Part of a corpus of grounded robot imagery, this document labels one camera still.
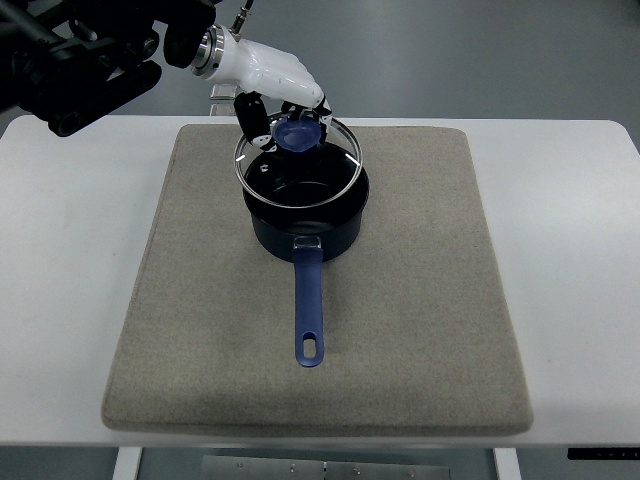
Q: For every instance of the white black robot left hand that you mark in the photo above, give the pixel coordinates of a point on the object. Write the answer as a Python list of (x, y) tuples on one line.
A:
[(258, 70)]

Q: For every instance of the glass lid blue knob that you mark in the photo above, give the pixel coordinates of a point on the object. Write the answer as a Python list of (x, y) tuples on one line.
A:
[(302, 173)]

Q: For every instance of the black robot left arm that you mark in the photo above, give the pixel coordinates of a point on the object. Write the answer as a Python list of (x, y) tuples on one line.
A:
[(70, 63)]

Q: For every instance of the upper floor socket plate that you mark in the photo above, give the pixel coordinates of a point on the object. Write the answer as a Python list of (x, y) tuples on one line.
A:
[(223, 92)]

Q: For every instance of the floor socket plate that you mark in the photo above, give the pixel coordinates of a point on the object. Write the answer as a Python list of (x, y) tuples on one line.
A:
[(223, 92), (222, 109)]

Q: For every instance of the lower floor socket plate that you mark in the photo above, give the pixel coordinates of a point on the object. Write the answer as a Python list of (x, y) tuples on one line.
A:
[(222, 109)]

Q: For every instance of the white left table leg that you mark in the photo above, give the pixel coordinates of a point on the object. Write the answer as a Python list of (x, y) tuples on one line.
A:
[(127, 463)]

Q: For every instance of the white table leg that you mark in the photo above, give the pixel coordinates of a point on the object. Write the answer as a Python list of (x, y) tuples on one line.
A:
[(507, 464), (127, 463)]

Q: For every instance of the white right table leg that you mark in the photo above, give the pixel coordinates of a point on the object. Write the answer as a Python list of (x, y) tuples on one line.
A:
[(507, 464)]

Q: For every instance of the black table control panel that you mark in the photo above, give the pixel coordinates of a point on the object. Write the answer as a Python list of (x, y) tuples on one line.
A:
[(604, 454)]

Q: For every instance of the dark pot blue handle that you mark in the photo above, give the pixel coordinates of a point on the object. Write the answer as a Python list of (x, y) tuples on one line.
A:
[(307, 238)]

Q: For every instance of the grey metal base plate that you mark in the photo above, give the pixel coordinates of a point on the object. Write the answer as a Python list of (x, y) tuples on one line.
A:
[(227, 467)]

